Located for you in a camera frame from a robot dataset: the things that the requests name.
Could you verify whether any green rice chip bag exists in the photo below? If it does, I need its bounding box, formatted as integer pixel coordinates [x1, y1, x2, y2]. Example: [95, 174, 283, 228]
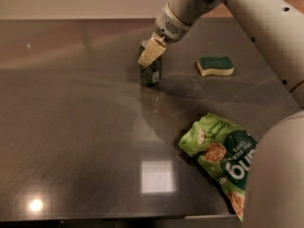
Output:
[179, 113, 257, 220]

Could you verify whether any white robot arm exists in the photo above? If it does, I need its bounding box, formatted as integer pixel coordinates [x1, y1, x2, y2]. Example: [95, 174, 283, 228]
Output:
[139, 0, 304, 228]

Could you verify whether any green soda can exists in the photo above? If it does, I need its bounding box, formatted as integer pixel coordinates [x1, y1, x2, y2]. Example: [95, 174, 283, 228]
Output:
[138, 39, 162, 87]

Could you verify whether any green and yellow sponge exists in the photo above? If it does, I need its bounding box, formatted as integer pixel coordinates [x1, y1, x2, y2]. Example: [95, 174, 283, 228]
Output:
[197, 56, 235, 76]

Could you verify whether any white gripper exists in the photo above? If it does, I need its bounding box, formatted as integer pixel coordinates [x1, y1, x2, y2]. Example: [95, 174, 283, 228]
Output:
[138, 4, 192, 67]

